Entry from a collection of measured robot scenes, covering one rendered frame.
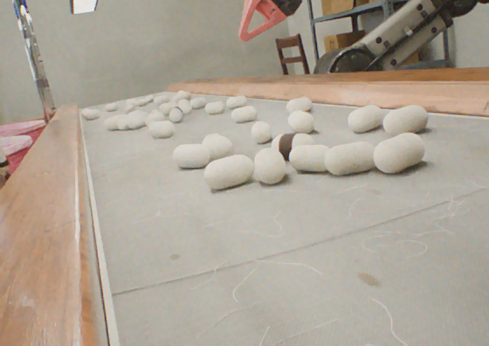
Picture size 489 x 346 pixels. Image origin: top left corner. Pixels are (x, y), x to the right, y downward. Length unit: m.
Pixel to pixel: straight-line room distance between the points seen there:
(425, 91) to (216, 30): 4.92
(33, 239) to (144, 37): 5.03
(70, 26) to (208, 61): 1.48
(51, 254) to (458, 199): 0.18
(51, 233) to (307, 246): 0.11
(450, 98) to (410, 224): 0.25
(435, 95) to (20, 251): 0.37
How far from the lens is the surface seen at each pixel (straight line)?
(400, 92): 0.50
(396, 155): 0.27
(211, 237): 0.22
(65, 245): 0.19
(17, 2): 1.25
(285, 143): 0.33
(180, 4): 5.30
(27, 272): 0.17
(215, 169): 0.29
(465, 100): 0.43
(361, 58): 1.04
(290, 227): 0.22
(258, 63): 5.45
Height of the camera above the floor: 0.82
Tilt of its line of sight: 14 degrees down
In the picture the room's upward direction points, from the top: 10 degrees counter-clockwise
